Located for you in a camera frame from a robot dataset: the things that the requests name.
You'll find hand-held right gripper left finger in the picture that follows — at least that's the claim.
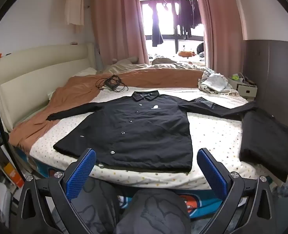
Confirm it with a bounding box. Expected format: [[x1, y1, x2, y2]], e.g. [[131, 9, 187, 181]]
[[15, 148, 97, 234]]

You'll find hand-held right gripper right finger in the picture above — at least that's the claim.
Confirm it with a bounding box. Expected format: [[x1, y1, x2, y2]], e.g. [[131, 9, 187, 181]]
[[197, 148, 276, 234]]

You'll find black button jacket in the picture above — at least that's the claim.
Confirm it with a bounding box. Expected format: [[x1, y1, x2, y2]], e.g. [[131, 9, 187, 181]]
[[46, 90, 258, 173]]

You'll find pile of pale clothes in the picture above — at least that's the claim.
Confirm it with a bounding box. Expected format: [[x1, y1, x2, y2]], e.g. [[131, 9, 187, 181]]
[[198, 68, 239, 95]]

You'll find row of dark hanging clothes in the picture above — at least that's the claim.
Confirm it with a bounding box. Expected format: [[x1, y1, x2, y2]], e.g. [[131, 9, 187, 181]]
[[171, 0, 203, 41]]

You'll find orange box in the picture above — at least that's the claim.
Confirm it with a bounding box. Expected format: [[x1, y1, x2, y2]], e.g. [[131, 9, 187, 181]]
[[3, 162, 24, 189]]

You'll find white dotted bed sheet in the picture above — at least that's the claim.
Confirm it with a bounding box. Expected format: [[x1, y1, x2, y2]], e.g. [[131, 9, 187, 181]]
[[28, 86, 288, 191]]

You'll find black folded garment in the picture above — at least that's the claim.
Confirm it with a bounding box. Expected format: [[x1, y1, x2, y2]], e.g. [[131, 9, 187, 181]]
[[239, 107, 288, 183]]

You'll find orange blanket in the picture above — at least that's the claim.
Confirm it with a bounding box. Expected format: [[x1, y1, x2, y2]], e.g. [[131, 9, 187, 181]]
[[9, 67, 205, 155]]

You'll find cream bed headboard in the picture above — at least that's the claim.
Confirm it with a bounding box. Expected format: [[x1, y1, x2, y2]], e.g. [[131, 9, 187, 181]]
[[0, 43, 97, 132]]

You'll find small white nightstand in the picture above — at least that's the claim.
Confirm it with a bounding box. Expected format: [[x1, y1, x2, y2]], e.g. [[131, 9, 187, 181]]
[[228, 74, 258, 101]]

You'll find white pillow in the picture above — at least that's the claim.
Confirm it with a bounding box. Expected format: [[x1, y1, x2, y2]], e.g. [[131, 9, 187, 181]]
[[74, 67, 98, 77]]

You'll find beige crumpled quilt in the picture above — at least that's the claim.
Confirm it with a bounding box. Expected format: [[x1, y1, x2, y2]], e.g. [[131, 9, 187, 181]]
[[102, 57, 208, 72]]

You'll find orange plush toy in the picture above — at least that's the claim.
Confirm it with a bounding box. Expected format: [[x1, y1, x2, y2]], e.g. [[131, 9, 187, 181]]
[[178, 50, 197, 58]]

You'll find pink curtain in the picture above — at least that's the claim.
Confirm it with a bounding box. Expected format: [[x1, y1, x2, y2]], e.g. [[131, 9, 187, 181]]
[[90, 0, 149, 72], [193, 0, 244, 76]]

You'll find long dark hanging garment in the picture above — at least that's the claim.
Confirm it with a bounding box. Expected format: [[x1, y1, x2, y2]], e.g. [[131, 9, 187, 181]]
[[149, 0, 164, 47]]

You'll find cream hanging cloth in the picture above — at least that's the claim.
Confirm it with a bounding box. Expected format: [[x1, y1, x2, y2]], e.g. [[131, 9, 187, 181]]
[[65, 0, 84, 33]]

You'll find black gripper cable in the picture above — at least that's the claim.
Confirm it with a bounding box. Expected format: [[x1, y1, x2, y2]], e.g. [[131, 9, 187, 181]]
[[0, 96, 26, 183]]

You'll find black device with cables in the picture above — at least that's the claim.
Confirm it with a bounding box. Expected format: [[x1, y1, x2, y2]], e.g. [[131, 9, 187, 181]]
[[95, 74, 128, 93]]

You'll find window with dark frame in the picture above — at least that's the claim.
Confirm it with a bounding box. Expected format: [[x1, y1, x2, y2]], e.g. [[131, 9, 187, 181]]
[[139, 0, 204, 54]]

